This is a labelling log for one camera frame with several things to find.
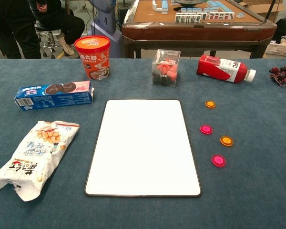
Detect blue grey machine base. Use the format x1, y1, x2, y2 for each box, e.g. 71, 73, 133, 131
90, 0, 123, 59

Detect dark red grape bunch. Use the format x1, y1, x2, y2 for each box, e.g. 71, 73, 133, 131
268, 63, 286, 88

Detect chrome wheeled stool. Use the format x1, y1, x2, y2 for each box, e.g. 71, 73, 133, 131
34, 22, 62, 58

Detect white plastic crate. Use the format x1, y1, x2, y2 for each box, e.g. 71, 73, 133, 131
264, 42, 286, 59

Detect white snack bag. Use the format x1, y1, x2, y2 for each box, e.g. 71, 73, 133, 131
0, 120, 81, 202

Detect blue table cloth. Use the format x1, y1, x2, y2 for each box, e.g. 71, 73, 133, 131
0, 58, 286, 229

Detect red juice bottle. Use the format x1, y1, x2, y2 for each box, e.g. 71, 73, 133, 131
196, 54, 257, 84

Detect white magnetic board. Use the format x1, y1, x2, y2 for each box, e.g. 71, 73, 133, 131
84, 99, 202, 198

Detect blue-backed mahjong tile row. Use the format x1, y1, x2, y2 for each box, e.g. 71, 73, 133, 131
180, 7, 220, 13

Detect orange instant noodle cup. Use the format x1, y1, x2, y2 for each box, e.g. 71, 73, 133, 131
74, 35, 111, 81

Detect brown mahjong table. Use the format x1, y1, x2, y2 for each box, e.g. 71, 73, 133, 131
122, 0, 278, 59

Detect face-up mahjong tile row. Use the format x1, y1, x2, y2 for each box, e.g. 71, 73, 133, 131
175, 13, 202, 24
201, 11, 235, 21

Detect pink disc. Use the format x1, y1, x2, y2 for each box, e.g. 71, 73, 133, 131
211, 154, 227, 167
199, 124, 214, 135

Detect clear box of sponges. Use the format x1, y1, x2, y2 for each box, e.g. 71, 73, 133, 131
151, 49, 182, 88

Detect stacked blue mahjong tiles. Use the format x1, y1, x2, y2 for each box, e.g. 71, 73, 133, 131
206, 0, 227, 9
152, 0, 169, 13

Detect blue cookie box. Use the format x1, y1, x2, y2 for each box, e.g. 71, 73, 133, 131
14, 80, 95, 112

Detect seated person in black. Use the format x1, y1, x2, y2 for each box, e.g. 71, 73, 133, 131
28, 0, 86, 59

